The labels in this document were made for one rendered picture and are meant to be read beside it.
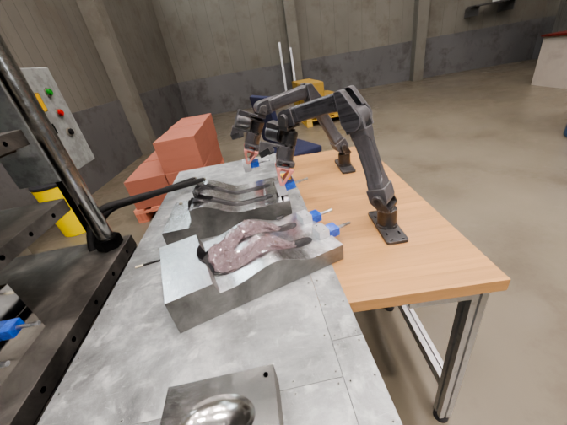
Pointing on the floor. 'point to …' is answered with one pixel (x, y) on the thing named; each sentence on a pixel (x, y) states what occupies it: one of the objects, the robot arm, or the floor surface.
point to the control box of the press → (64, 129)
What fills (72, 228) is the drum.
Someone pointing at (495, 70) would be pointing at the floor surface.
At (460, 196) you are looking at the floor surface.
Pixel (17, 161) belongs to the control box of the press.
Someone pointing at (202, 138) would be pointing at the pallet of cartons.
